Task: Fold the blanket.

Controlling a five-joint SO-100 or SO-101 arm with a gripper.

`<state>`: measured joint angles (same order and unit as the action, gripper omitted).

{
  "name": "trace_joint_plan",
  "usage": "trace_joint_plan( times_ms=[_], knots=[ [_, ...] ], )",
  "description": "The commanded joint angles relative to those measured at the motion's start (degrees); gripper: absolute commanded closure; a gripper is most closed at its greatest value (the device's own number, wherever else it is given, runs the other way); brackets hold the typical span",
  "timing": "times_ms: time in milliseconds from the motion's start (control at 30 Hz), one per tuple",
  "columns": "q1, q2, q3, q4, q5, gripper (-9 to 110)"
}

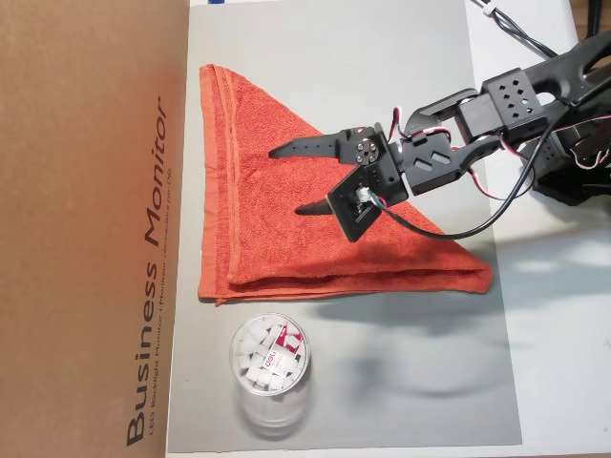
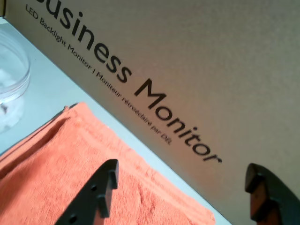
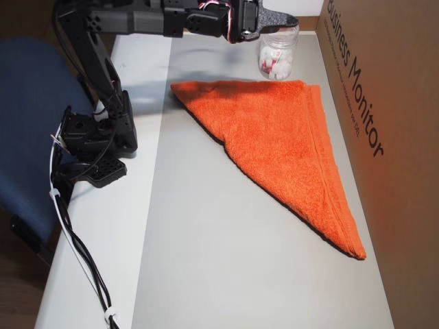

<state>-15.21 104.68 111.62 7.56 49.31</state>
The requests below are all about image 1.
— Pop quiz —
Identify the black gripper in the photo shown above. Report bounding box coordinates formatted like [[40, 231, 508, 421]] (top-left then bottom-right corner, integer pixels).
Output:
[[269, 122, 411, 217]]

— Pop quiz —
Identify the black camera cable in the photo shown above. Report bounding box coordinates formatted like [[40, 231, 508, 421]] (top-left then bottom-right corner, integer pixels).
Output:
[[379, 0, 574, 239]]

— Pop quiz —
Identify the orange terry towel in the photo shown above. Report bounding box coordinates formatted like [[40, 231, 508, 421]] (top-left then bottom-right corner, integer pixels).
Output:
[[197, 63, 493, 306]]

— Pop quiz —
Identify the red white eraser wrapper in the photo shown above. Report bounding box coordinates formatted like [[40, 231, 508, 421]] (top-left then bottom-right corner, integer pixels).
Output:
[[271, 323, 306, 357]]

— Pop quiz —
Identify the black square wrist camera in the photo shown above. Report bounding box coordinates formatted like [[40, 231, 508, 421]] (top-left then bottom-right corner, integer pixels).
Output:
[[325, 165, 389, 243]]

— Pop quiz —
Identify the grey table mat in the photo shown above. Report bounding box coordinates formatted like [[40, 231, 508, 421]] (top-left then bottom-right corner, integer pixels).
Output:
[[164, 0, 524, 454]]

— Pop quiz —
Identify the clear plastic jar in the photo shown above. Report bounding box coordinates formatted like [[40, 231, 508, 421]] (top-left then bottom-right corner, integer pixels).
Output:
[[227, 312, 317, 438]]

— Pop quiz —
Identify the brown Business Monitor cardboard box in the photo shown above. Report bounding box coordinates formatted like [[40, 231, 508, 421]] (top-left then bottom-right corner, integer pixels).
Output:
[[0, 0, 192, 458]]

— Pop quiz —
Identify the deli labelled white eraser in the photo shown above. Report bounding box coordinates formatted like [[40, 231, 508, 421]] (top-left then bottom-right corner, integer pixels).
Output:
[[257, 347, 292, 378]]

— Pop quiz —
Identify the black power cable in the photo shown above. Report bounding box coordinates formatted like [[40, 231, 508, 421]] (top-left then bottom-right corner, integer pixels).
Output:
[[470, 0, 559, 61]]

